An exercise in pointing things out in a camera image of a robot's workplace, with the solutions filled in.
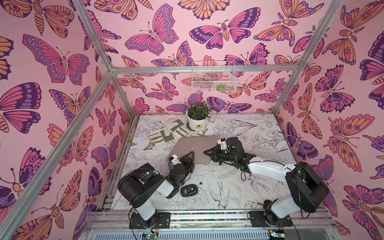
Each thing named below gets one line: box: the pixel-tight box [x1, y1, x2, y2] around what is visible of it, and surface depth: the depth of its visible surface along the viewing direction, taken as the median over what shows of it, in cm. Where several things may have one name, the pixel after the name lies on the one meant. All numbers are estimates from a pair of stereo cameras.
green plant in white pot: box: [186, 100, 212, 132], surface depth 101 cm
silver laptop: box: [166, 136, 219, 165], surface depth 104 cm
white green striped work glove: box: [148, 128, 174, 143], surface depth 109 cm
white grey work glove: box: [160, 114, 190, 138], surface depth 112 cm
